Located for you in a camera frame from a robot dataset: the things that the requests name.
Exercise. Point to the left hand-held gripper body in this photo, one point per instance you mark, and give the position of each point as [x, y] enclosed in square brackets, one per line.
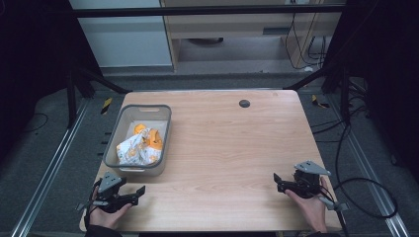
[110, 184]

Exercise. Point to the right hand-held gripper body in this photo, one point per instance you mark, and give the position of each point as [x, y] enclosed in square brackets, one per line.
[306, 182]

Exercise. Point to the white and orange cloth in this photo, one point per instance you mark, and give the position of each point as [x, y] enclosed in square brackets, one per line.
[141, 148]

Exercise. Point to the grey plastic basket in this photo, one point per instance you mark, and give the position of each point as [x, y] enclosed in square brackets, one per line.
[163, 115]

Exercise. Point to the person's left hand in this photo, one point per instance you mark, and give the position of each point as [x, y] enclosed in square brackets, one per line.
[108, 215]

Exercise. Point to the person's right hand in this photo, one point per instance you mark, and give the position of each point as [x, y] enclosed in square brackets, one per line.
[311, 210]

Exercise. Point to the yellow and black tape marker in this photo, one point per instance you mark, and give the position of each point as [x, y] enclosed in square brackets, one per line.
[106, 106]
[318, 102]

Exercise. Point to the round grey table grommet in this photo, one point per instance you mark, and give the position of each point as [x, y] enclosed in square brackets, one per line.
[244, 103]

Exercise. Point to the black metal stand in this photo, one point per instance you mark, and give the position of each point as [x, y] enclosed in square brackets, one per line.
[71, 98]
[345, 95]

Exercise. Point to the black curtain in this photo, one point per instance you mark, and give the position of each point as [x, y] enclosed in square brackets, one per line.
[385, 72]
[33, 65]

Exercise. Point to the white cabinet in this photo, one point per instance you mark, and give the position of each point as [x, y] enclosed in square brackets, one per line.
[125, 39]

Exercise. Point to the light wooden desk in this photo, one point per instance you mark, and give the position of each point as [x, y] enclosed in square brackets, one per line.
[230, 28]

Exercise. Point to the aluminium floor rail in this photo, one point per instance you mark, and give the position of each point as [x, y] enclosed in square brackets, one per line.
[369, 171]
[49, 168]

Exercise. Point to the black horizontal frame bar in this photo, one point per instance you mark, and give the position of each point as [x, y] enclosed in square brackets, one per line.
[197, 11]

